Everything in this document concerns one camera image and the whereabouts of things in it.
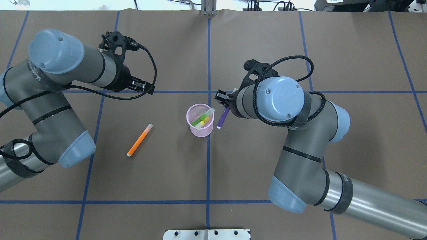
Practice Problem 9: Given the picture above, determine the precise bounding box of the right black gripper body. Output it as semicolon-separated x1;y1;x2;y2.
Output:
224;89;241;116

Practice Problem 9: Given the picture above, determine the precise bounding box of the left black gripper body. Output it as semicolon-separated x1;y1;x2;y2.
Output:
108;64;132;92

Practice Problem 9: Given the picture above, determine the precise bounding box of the purple marker pen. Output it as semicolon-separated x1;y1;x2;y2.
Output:
216;107;230;129

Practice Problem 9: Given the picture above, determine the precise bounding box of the green marker pen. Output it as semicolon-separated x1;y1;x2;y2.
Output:
191;108;215;127

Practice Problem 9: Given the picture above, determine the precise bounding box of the yellow marker pen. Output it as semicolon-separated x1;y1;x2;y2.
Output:
195;117;209;129

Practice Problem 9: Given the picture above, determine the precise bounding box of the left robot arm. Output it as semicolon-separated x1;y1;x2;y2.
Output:
1;29;157;191

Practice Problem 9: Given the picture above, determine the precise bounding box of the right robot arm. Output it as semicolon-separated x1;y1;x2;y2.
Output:
215;76;427;240

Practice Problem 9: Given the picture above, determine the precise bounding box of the pink mesh pen holder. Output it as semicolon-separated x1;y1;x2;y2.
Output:
186;104;215;138

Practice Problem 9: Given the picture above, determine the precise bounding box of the orange marker pen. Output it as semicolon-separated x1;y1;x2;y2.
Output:
126;123;153;157

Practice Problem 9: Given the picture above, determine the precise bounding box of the right black camera cable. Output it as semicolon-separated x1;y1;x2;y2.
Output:
253;55;327;128

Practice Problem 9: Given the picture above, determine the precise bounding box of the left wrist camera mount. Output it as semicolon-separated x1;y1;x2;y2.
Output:
98;31;139;67

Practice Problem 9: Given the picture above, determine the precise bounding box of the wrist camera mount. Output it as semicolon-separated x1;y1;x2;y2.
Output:
239;59;270;90
98;31;139;67

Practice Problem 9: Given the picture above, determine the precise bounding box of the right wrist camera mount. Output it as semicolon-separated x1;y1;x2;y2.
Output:
239;59;270;90

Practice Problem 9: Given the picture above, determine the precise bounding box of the aluminium frame post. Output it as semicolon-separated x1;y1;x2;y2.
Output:
200;0;218;16

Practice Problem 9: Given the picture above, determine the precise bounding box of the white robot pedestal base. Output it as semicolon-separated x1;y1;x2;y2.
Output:
163;229;252;240

